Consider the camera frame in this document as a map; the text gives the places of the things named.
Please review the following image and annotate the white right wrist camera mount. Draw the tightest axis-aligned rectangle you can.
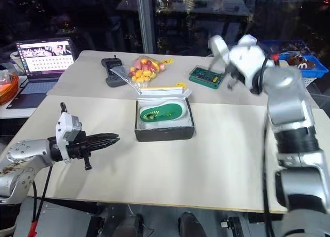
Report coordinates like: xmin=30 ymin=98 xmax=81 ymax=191
xmin=208 ymin=35 xmax=232 ymax=67

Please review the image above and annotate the white perforated basket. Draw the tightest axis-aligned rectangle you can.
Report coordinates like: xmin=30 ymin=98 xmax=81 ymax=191
xmin=301 ymin=76 xmax=319 ymax=88

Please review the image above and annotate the open grey laptop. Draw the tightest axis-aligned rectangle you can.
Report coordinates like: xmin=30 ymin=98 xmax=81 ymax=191
xmin=6 ymin=37 xmax=78 ymax=110

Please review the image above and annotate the brown candy bag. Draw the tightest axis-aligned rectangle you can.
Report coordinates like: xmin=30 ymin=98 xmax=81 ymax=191
xmin=286 ymin=55 xmax=317 ymax=70

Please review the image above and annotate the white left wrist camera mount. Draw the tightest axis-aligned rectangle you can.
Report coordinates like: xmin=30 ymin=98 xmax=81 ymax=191
xmin=55 ymin=112 xmax=84 ymax=164

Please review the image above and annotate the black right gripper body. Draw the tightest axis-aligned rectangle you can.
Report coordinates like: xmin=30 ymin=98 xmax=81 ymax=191
xmin=224 ymin=65 xmax=246 ymax=90

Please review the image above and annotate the bag of colourful candies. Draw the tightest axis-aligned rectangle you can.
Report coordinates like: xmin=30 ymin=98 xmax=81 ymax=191
xmin=110 ymin=55 xmax=174 ymax=95

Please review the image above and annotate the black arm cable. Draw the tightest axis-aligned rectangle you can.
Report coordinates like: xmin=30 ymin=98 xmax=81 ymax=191
xmin=251 ymin=55 xmax=276 ymax=237
xmin=27 ymin=164 xmax=54 ymax=237

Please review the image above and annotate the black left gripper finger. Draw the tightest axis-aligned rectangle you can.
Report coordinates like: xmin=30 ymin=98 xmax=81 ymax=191
xmin=87 ymin=137 xmax=121 ymax=150
xmin=86 ymin=132 xmax=120 ymax=143

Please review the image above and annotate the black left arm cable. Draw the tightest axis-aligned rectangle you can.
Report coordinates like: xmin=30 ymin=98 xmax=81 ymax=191
xmin=27 ymin=164 xmax=54 ymax=237

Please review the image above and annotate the orange coiled cable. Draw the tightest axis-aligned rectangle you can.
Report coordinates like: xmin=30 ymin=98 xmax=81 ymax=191
xmin=0 ymin=74 xmax=21 ymax=106

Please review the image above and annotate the green screwdriver bit case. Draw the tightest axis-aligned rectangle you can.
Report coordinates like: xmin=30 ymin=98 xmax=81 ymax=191
xmin=188 ymin=64 xmax=225 ymax=90

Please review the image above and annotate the green and white shoe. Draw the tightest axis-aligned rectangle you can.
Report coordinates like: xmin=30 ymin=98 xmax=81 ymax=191
xmin=139 ymin=100 xmax=188 ymax=124

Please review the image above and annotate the dark rounded shape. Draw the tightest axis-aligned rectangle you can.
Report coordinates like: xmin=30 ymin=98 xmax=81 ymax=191
xmin=177 ymin=211 xmax=207 ymax=237

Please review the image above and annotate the black cardboard shoebox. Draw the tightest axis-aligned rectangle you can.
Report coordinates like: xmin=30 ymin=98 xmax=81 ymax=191
xmin=134 ymin=96 xmax=196 ymax=143

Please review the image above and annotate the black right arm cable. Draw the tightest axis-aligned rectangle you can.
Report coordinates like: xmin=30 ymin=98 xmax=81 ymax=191
xmin=251 ymin=55 xmax=276 ymax=237

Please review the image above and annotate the black handheld controller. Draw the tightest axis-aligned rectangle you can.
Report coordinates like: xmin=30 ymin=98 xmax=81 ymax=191
xmin=101 ymin=55 xmax=127 ymax=88

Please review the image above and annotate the grey metal window post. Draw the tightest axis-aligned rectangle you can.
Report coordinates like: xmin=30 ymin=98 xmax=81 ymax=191
xmin=136 ymin=0 xmax=156 ymax=54

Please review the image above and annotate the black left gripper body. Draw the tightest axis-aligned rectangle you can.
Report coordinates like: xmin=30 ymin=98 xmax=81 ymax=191
xmin=65 ymin=132 xmax=93 ymax=171

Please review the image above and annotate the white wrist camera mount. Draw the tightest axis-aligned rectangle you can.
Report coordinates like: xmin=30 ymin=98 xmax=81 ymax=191
xmin=208 ymin=35 xmax=232 ymax=67
xmin=55 ymin=112 xmax=84 ymax=164

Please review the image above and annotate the blue plastic bin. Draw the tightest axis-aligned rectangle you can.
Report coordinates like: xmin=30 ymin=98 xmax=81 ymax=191
xmin=259 ymin=39 xmax=330 ymax=78

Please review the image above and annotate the white shoebox lid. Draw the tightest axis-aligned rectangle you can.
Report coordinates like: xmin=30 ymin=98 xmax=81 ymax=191
xmin=138 ymin=85 xmax=193 ymax=100

